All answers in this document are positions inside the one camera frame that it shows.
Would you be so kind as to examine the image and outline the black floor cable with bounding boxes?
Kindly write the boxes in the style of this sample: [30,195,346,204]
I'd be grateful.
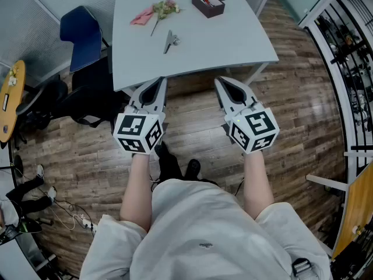
[52,198,96,226]

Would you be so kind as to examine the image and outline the wooden desk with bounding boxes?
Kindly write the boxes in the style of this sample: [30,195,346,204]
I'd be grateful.
[330,160,373,261]

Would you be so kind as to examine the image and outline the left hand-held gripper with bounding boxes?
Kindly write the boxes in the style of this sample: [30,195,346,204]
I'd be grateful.
[112,76,168,156]

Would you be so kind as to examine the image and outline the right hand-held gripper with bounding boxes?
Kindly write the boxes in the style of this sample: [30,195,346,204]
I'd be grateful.
[214,75,280,155]

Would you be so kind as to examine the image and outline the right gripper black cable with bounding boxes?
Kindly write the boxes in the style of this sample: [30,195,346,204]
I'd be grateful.
[234,176,246,198]

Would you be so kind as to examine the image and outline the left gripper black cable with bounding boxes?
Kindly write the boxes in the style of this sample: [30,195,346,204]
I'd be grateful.
[149,174,161,193]

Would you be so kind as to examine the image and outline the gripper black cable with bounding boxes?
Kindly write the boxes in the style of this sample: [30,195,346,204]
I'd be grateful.
[234,176,246,198]
[149,174,161,193]

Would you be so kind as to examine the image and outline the black green device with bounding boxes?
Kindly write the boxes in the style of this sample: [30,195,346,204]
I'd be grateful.
[0,216,43,246]

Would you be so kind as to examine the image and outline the person's left forearm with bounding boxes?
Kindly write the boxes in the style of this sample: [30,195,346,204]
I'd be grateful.
[119,153,154,233]

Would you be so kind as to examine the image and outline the white shelf with black frame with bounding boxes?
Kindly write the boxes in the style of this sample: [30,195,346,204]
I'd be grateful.
[300,0,373,169]

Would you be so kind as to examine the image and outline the pink flower bouquet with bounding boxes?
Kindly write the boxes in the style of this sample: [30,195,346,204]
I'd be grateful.
[150,0,183,37]

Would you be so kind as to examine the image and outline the pink cloth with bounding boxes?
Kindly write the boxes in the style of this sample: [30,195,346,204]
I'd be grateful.
[129,5,155,26]

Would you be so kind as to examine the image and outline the round wooden table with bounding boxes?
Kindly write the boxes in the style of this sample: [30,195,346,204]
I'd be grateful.
[0,59,27,144]

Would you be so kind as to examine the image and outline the person's legs in black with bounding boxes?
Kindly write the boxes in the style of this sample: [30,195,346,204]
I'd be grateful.
[153,141,219,188]

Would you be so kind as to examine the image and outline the white power strip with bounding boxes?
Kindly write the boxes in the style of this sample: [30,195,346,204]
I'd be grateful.
[79,216,97,235]

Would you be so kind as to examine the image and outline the white cable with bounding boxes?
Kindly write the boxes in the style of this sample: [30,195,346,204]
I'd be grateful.
[43,195,88,232]

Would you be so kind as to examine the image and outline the black office chair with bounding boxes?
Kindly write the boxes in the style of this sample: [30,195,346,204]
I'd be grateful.
[54,85,129,128]
[13,79,69,144]
[71,57,114,95]

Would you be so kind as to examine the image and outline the blue chair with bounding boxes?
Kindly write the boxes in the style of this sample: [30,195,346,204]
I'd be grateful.
[59,5,110,73]

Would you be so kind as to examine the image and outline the brown open box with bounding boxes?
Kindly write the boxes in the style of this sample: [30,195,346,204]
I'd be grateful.
[191,0,226,19]

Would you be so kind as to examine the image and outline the person's white shirt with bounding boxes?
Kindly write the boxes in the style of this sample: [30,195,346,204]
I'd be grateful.
[79,178,333,280]

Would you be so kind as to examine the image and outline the black strap buckle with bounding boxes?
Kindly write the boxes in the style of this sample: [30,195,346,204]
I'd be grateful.
[291,257,313,278]

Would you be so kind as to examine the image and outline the white table leg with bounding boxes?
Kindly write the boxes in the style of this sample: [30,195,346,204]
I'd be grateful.
[244,62,269,86]

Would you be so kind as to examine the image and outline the person's right forearm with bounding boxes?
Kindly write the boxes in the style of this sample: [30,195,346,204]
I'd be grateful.
[242,149,276,221]

